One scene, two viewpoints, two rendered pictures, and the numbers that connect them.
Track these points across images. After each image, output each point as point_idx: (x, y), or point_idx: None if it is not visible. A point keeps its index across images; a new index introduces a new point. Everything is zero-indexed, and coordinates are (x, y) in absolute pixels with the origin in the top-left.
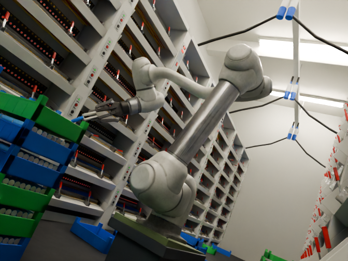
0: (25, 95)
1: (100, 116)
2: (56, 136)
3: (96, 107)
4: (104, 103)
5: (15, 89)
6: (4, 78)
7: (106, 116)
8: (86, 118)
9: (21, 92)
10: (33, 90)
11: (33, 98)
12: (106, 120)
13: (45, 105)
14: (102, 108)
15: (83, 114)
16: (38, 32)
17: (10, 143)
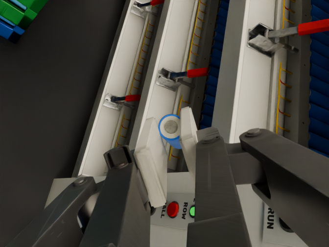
0: (293, 54)
1: (126, 173)
2: (171, 199)
3: (239, 147)
4: (308, 171)
5: (294, 20)
6: (326, 13)
7: (92, 212)
8: (146, 123)
9: (293, 39)
10: (303, 23)
11: (296, 76)
12: (37, 222)
13: (296, 134)
14: (222, 167)
15: (186, 109)
16: None
17: (150, 80)
